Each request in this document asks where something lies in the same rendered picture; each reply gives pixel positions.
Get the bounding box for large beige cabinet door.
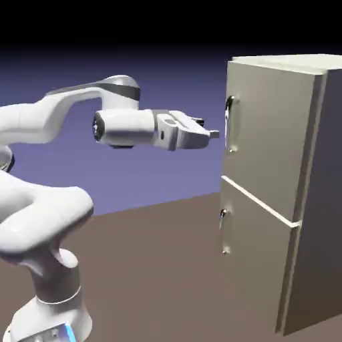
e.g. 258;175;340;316
220;60;327;223

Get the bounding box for beige painted cabinet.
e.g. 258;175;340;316
218;53;342;337

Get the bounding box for long curved metal handle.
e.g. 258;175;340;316
224;95;239;154

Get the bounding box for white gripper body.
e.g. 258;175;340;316
170;110;212;150

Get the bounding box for small beige cabinet door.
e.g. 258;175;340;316
218;176;299;334

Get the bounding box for short curved metal handle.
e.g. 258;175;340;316
218;208;232;255

